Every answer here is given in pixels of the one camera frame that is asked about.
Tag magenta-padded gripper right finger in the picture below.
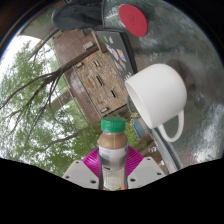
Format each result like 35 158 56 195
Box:
123 146 167 190

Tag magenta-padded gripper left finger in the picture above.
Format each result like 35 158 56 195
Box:
62 148 101 190

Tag green-capped brown drink bottle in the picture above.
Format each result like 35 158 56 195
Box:
98 116 129 191

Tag grey laptop with stickers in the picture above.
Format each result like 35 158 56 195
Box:
153 133 184 174

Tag slender leaning tree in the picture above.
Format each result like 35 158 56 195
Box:
0 109 101 168

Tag white ceramic mug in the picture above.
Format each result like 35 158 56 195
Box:
124 63 188 143

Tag dark-trunked tree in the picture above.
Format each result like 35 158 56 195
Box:
0 43 88 134

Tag black laptop with stickers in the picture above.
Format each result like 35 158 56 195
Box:
94 29 138 81

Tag flat round red coaster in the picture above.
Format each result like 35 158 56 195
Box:
118 4 149 38

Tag blue yellow striped post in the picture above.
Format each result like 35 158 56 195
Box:
148 145 160 154

